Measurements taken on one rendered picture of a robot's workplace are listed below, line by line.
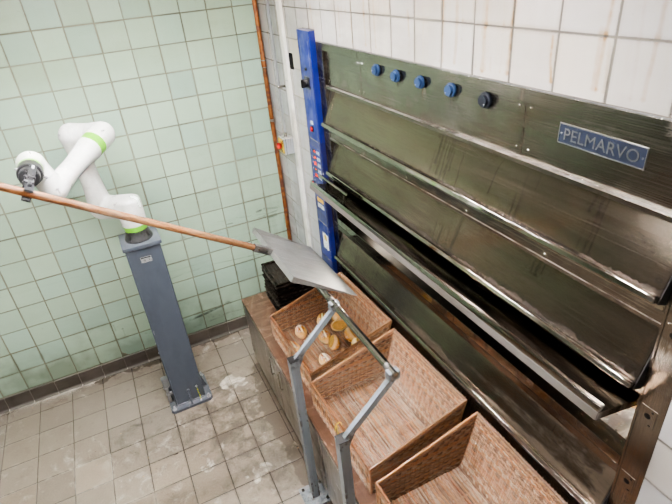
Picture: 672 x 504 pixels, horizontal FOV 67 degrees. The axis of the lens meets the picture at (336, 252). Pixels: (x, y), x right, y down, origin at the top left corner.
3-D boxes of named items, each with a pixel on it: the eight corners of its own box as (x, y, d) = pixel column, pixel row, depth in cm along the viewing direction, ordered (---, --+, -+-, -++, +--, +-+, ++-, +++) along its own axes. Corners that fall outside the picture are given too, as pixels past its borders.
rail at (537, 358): (309, 183, 266) (313, 183, 267) (598, 413, 123) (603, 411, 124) (310, 180, 265) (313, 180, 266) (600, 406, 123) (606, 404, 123)
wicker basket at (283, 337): (345, 308, 311) (341, 270, 297) (395, 361, 266) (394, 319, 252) (271, 336, 293) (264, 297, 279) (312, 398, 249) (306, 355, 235)
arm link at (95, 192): (101, 211, 283) (63, 119, 253) (128, 211, 280) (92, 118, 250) (89, 223, 273) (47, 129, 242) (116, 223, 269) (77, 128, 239)
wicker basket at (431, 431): (395, 367, 262) (394, 325, 248) (467, 445, 218) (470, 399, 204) (311, 405, 245) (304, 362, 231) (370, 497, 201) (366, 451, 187)
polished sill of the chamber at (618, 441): (347, 221, 288) (346, 215, 286) (633, 456, 144) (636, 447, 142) (337, 224, 285) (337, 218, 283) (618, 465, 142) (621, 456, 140)
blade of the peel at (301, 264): (291, 282, 215) (293, 276, 214) (251, 232, 259) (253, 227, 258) (357, 296, 235) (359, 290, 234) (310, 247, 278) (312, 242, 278)
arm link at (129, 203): (127, 222, 283) (117, 190, 274) (152, 222, 280) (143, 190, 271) (114, 233, 272) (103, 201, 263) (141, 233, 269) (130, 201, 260)
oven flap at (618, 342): (332, 174, 270) (341, 137, 263) (637, 387, 127) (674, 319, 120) (325, 174, 267) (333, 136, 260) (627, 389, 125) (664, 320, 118)
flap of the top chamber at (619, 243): (327, 127, 257) (336, 87, 250) (662, 304, 114) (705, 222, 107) (319, 125, 255) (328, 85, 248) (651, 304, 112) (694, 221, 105)
